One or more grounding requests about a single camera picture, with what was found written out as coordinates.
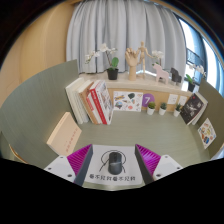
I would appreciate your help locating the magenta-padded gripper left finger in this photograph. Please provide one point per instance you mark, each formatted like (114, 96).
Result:
(78, 160)

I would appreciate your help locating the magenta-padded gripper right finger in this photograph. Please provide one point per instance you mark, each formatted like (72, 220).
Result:
(148, 160)

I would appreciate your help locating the dark grey computer mouse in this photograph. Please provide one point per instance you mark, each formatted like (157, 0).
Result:
(116, 165)

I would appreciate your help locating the peach book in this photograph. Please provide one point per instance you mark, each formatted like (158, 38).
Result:
(63, 135)

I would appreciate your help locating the small plant in white pot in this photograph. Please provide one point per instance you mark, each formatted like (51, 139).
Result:
(176, 112)
(150, 111)
(162, 111)

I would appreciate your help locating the white book with red stripe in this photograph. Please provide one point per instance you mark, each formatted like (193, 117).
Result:
(94, 110)

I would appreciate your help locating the tan book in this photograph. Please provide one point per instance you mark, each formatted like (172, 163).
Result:
(86, 103)

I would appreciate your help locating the thick white book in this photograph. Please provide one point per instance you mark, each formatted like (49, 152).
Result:
(75, 100)

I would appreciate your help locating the round purple sign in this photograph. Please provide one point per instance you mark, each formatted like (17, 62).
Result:
(147, 99)

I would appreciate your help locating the white sticker sheet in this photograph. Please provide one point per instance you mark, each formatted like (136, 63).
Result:
(128, 101)

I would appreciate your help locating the red-spined illustrated book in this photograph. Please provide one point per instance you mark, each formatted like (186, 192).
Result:
(104, 101)

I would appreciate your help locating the colourful sticker sheet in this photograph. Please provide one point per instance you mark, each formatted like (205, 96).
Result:
(206, 133)

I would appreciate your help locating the dark cover book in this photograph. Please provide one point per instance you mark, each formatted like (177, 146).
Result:
(191, 108)

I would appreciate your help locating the green desk partition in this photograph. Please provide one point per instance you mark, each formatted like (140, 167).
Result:
(36, 103)
(215, 106)

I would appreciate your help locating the large orchid in black pot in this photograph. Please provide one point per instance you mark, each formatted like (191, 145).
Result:
(191, 86)

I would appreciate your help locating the pink horse figure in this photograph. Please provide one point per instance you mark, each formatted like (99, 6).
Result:
(160, 73)

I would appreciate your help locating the dark horse figure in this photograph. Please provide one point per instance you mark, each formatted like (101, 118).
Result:
(176, 76)

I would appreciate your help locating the white orchid in black pot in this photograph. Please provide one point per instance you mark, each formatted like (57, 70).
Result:
(112, 74)

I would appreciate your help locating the wooden hand model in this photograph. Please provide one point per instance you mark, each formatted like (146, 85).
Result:
(132, 61)

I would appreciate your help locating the wooden mannequin figure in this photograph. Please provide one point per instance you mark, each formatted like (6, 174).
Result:
(143, 55)

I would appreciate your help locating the white orchid behind horses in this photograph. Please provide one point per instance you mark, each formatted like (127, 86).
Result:
(158, 54)

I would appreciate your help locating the grey curtain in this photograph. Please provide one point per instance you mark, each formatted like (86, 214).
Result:
(123, 26)

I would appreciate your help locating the white wall socket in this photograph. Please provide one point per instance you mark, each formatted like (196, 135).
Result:
(182, 101)
(172, 99)

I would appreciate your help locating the window with dark frame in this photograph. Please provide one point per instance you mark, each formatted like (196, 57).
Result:
(210, 63)

